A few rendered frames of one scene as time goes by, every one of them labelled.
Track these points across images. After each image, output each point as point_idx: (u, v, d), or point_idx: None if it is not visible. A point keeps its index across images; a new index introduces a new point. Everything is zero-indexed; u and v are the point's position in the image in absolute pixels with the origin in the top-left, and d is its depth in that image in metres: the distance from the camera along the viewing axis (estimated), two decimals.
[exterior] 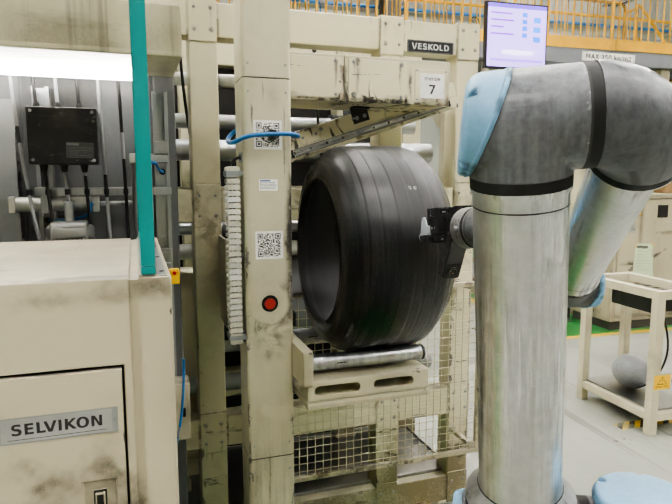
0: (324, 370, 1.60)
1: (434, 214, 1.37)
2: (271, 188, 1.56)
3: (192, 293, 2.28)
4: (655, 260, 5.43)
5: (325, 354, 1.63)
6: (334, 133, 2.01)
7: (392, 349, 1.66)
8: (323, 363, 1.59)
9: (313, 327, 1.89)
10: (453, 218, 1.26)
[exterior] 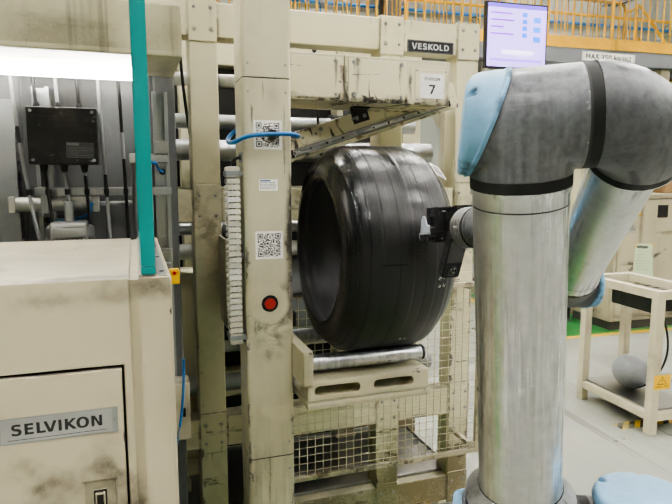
0: (325, 357, 1.59)
1: (434, 213, 1.37)
2: (271, 188, 1.56)
3: (192, 293, 2.28)
4: (655, 260, 5.43)
5: (326, 368, 1.62)
6: (334, 133, 2.01)
7: None
8: (319, 354, 1.61)
9: None
10: (453, 218, 1.26)
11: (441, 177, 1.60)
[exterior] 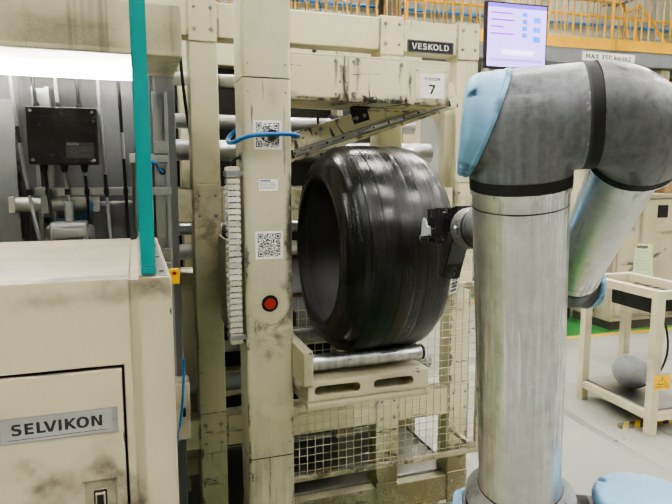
0: None
1: (435, 214, 1.37)
2: (271, 188, 1.56)
3: (192, 293, 2.28)
4: (655, 260, 5.43)
5: (327, 353, 1.61)
6: (334, 133, 2.01)
7: (393, 356, 1.65)
8: (322, 369, 1.59)
9: (315, 331, 1.87)
10: (454, 218, 1.26)
11: (452, 293, 1.57)
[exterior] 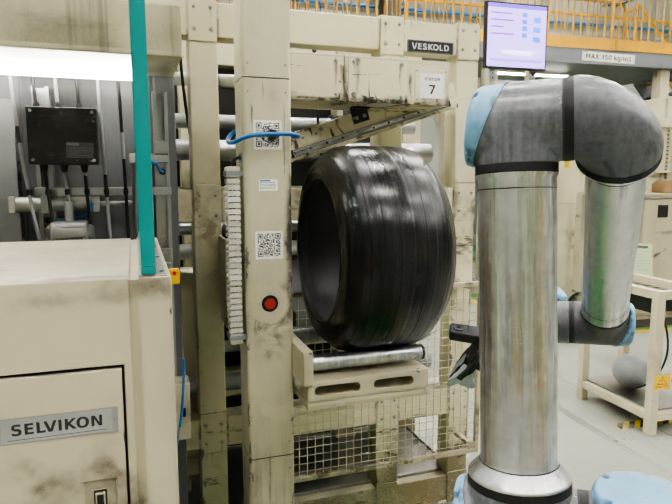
0: (323, 353, 1.61)
1: None
2: (271, 188, 1.56)
3: (192, 293, 2.28)
4: (655, 260, 5.43)
5: (328, 369, 1.60)
6: (334, 133, 2.01)
7: None
8: None
9: None
10: None
11: (427, 337, 1.72)
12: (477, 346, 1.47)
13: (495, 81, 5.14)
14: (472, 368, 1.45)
